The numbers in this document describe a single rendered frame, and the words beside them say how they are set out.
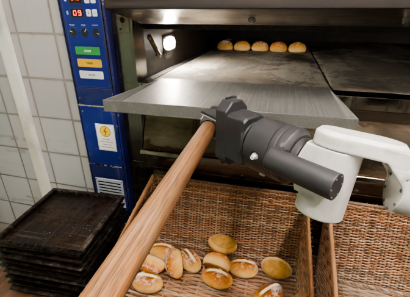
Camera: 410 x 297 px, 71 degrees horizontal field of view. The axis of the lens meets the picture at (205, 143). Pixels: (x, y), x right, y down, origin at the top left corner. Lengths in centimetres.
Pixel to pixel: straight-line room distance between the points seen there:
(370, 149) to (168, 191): 24
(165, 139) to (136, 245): 77
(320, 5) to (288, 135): 37
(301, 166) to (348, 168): 6
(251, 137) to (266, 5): 36
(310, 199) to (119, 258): 26
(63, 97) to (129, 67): 30
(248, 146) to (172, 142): 59
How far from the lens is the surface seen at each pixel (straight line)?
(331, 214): 42
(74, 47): 106
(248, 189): 99
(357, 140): 39
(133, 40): 98
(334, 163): 39
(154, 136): 103
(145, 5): 79
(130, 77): 101
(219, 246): 102
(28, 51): 123
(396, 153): 40
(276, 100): 78
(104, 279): 25
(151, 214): 30
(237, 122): 47
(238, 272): 103
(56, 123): 125
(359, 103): 92
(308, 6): 71
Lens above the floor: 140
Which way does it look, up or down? 25 degrees down
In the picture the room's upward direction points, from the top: straight up
